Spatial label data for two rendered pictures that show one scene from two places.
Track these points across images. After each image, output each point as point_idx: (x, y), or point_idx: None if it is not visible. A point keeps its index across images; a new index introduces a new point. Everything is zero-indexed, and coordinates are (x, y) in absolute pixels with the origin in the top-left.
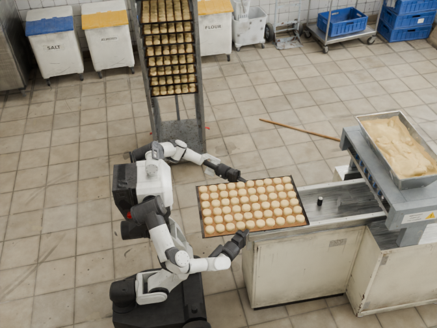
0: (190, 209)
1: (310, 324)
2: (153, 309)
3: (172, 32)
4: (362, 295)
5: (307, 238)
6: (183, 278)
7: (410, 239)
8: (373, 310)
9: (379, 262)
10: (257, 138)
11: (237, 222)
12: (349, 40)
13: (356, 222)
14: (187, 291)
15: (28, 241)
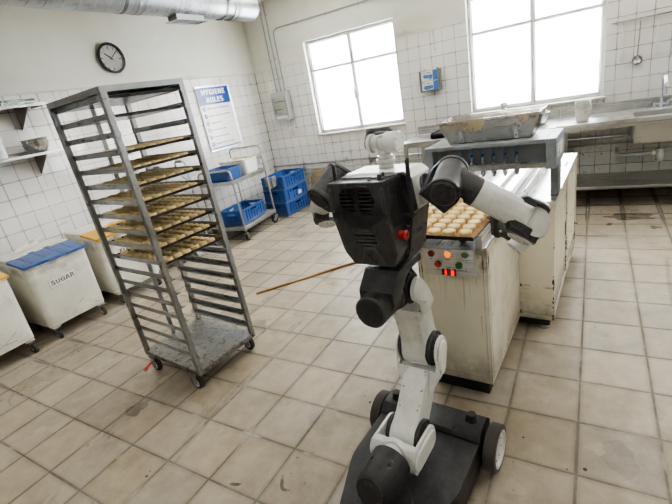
0: (295, 387)
1: (537, 359)
2: (430, 472)
3: (171, 159)
4: (551, 283)
5: None
6: (444, 369)
7: (559, 181)
8: (556, 305)
9: (555, 221)
10: (274, 304)
11: (473, 217)
12: (256, 227)
13: None
14: (433, 418)
15: None
